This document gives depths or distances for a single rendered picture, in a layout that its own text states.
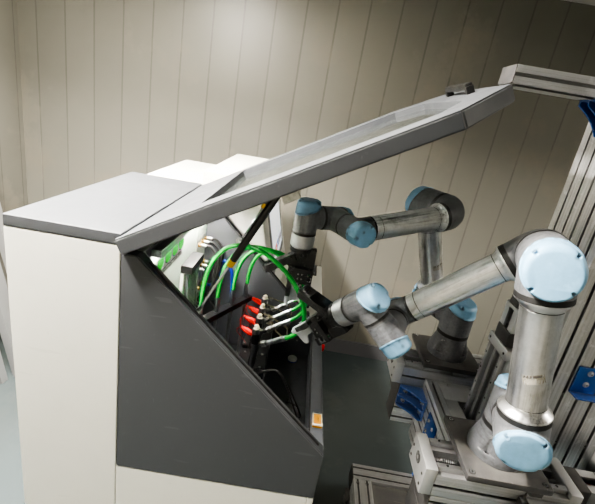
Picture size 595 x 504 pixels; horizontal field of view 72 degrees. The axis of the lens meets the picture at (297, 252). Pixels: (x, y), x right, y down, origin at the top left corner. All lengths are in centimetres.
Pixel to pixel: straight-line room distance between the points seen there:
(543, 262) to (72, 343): 111
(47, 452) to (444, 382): 135
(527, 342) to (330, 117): 227
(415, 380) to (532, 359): 76
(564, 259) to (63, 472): 142
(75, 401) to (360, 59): 252
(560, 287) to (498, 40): 242
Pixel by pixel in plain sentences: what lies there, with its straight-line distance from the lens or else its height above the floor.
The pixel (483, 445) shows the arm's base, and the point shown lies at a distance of 131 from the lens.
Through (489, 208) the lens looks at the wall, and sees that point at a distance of 327.
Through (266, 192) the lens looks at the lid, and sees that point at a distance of 89.
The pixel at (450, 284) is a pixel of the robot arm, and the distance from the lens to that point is 111.
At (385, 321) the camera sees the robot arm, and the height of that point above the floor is 139.
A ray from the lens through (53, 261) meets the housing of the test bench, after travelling 114.
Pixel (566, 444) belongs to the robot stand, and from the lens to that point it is 163.
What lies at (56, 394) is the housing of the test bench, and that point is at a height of 101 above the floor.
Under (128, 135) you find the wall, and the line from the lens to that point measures 331.
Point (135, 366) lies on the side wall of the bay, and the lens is 118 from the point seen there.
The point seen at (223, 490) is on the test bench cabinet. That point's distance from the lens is 139.
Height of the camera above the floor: 184
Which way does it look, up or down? 19 degrees down
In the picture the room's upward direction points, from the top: 10 degrees clockwise
